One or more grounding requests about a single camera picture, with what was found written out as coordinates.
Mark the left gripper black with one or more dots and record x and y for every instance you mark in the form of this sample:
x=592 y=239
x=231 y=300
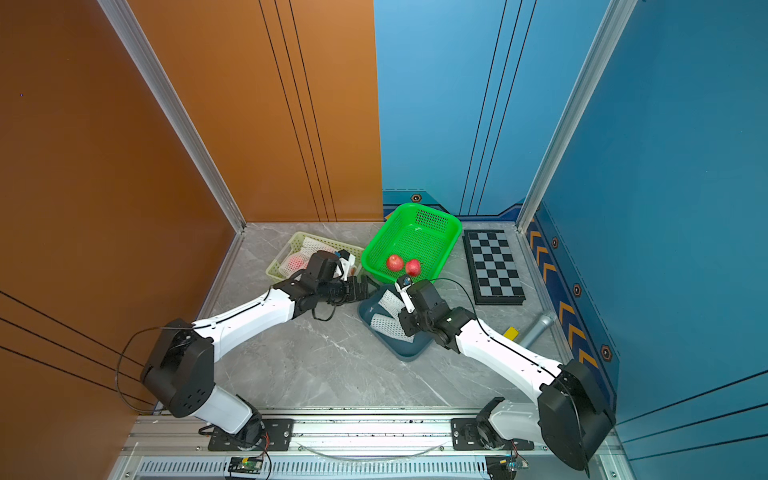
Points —
x=355 y=293

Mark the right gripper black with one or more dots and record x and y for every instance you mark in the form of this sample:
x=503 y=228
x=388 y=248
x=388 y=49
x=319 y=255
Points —
x=405 y=322

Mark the white foam net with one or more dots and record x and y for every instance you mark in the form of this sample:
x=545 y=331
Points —
x=391 y=303
x=390 y=328

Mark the netted apple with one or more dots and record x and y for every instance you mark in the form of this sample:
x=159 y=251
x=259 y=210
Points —
x=293 y=263
x=311 y=246

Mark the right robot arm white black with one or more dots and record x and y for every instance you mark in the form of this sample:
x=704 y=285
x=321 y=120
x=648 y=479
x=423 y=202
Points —
x=569 y=413

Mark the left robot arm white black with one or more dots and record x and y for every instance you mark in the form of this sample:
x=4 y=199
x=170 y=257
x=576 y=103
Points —
x=180 y=369

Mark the dark teal plastic tray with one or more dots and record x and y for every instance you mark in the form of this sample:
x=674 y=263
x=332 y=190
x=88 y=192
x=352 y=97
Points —
x=404 y=351

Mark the cream perforated plastic basket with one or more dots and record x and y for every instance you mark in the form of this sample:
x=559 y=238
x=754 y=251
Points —
x=294 y=245

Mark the black white checkerboard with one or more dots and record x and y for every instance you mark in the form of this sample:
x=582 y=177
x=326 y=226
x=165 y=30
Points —
x=492 y=268

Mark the green plastic mesh basket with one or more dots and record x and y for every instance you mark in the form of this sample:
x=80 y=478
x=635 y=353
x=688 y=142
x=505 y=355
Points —
x=412 y=232

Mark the yellow block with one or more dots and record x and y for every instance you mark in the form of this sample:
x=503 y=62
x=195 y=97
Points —
x=511 y=333

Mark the silver metal cylinder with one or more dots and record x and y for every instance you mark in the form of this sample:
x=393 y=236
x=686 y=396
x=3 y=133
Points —
x=538 y=327

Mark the right green circuit board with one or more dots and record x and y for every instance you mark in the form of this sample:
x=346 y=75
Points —
x=501 y=468

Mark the green circuit board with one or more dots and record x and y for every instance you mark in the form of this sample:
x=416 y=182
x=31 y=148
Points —
x=249 y=467
x=501 y=468

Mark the left green circuit board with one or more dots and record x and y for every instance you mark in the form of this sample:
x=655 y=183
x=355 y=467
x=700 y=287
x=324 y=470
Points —
x=249 y=467

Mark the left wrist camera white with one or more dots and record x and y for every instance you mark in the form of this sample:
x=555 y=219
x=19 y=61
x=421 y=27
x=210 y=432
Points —
x=346 y=264

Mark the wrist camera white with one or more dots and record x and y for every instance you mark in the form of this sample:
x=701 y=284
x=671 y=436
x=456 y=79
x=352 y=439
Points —
x=346 y=264
x=402 y=284

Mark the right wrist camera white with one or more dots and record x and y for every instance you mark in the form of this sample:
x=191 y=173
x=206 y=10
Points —
x=402 y=284

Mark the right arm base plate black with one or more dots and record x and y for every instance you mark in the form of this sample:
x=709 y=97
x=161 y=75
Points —
x=468 y=434

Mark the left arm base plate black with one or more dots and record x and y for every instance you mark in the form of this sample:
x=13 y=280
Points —
x=270 y=435

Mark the aluminium front rail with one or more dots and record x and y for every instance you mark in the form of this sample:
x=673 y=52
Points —
x=336 y=432

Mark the left aluminium corner post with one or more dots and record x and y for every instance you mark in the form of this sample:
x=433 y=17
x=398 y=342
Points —
x=130 y=33

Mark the aluminium corner post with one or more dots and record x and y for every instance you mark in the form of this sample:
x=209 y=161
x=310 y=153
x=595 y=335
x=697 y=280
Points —
x=601 y=50
x=130 y=33

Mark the right aluminium corner post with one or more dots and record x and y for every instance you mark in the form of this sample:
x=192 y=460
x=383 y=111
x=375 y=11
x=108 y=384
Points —
x=601 y=50

